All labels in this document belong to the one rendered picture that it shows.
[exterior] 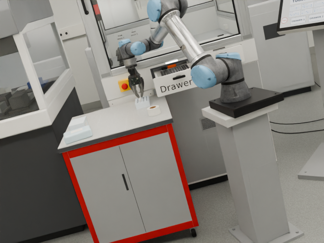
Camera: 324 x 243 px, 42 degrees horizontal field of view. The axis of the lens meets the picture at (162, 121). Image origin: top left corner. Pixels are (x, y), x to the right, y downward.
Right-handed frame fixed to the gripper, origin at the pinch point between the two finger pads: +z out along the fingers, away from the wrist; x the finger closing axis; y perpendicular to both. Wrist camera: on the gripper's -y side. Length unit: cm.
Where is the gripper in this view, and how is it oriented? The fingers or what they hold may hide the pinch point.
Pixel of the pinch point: (140, 95)
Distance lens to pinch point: 263.2
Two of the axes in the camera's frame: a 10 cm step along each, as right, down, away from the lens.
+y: 0.5, 3.0, -9.5
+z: 2.5, 9.2, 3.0
